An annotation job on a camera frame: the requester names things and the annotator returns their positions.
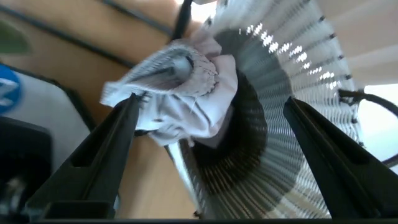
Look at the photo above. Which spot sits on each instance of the beige curtain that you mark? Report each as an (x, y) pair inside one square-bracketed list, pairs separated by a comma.
[(367, 31)]

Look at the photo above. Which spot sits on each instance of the black clothes rack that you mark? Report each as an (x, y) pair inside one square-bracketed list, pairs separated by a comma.
[(182, 18)]

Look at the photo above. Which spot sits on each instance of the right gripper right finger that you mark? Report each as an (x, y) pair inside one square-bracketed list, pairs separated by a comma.
[(351, 180)]

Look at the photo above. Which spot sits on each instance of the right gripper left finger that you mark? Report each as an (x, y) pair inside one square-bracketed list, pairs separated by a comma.
[(93, 174)]

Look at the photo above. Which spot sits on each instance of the pale grey shorts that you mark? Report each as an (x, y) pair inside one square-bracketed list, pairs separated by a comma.
[(186, 109)]

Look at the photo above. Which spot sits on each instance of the white laundry basket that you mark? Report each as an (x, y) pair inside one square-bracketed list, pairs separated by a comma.
[(280, 124)]

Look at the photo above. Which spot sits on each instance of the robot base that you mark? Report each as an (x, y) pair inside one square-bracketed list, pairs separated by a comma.
[(46, 105)]

